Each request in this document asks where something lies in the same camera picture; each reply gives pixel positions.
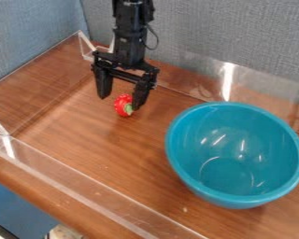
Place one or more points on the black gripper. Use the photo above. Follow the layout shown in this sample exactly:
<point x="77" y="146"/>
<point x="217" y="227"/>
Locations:
<point x="125" y="63"/>

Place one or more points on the red toy strawberry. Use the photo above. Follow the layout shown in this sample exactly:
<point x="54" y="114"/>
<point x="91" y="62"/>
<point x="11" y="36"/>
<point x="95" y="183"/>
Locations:
<point x="123" y="105"/>

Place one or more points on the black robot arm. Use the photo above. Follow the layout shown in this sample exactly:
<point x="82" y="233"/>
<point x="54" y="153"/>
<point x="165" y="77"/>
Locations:
<point x="133" y="12"/>

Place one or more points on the blue plastic bowl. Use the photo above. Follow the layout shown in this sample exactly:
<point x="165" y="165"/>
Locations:
<point x="234" y="153"/>

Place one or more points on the clear acrylic back barrier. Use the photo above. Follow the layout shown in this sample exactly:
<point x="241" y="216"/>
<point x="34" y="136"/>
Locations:
<point x="212" y="80"/>

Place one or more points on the clear acrylic barrier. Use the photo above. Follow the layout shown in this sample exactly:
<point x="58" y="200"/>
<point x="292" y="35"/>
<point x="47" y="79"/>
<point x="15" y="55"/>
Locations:
<point x="26" y="165"/>
<point x="19" y="57"/>
<point x="212" y="80"/>

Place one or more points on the clear acrylic left barrier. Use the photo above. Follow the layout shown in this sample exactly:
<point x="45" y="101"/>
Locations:
<point x="19" y="57"/>

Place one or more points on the clear acrylic front barrier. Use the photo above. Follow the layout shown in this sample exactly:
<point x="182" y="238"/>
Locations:
<point x="26" y="165"/>

